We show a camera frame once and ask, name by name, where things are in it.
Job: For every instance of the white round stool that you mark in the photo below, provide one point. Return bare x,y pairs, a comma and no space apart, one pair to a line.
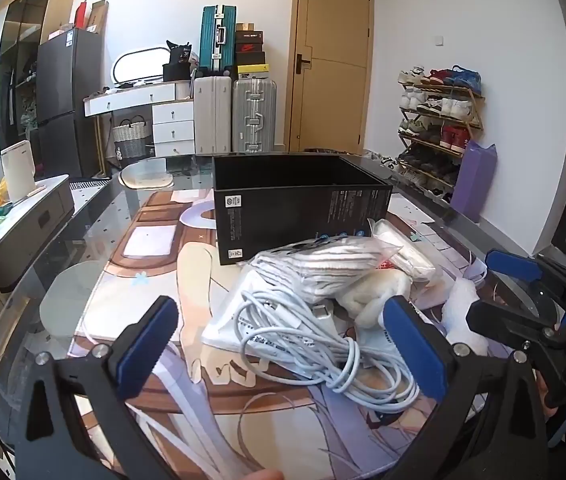
68,300

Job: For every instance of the small brown shoe box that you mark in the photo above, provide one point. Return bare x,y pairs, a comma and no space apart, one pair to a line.
244,27

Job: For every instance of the white bubble wrap bag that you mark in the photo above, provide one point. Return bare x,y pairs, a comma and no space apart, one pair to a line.
458,331

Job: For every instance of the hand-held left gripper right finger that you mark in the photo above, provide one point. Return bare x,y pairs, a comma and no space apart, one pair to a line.
413,347

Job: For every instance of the purple bag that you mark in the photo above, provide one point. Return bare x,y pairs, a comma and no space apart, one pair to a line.
473,185

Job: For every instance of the black bag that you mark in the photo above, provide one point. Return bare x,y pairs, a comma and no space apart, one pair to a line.
177,65

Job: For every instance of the dark glass wardrobe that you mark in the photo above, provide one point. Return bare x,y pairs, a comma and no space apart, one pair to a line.
23,35

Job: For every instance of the white suitcase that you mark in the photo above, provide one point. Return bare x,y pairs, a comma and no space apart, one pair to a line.
212,115

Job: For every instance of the white drawer chest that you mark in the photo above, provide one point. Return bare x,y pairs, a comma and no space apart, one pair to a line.
173,130

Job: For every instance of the black cardboard box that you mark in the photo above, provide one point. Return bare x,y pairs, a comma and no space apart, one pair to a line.
288,210

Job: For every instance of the tan wooden door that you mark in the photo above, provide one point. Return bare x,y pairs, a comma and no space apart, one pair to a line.
333,60

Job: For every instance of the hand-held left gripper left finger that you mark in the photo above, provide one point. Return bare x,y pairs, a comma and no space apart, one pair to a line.
148,347

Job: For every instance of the woven basket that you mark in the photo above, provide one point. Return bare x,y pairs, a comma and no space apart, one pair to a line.
132,140

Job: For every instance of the shoe rack with shoes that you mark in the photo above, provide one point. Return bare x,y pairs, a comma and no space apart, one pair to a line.
433,110

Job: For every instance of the white printed plastic packet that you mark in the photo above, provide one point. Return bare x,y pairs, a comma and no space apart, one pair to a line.
413,255
225,322

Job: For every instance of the dark grey refrigerator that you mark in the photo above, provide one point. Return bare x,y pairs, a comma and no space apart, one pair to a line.
68,100

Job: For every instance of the teal suitcase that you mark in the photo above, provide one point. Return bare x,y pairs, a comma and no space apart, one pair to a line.
213,40

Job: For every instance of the person's right hand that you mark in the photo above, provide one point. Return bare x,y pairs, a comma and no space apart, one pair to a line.
547,400

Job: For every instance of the brown cardboard box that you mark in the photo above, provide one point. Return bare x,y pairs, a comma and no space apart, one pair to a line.
98,16

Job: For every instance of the black shoe box red logo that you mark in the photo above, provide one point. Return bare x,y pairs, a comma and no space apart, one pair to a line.
249,47

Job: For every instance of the grey side cabinet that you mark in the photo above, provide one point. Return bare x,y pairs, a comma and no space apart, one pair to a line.
23,240

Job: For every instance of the white vanity desk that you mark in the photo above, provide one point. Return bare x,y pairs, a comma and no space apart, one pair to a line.
128,97

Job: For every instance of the cream plush toy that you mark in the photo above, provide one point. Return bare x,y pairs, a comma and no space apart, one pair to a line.
368,297

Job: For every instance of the silver suitcase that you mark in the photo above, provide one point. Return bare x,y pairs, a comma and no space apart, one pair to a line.
254,115

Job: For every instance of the black yellow shoe box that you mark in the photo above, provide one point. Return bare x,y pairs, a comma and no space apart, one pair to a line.
252,70

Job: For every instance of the black white patterned rug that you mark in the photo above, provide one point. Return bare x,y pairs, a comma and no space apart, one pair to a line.
90,184

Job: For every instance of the printed desk mat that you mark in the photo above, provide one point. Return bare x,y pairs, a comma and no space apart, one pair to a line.
163,260

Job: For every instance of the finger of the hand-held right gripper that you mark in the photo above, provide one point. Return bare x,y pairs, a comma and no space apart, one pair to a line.
503,320
513,265

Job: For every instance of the oval mirror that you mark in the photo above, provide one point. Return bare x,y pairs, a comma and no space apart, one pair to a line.
140,65

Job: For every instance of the white electric kettle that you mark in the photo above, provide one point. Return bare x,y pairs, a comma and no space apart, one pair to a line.
18,170

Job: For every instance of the wooden shoe rack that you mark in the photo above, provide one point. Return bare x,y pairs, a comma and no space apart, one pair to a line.
473,95

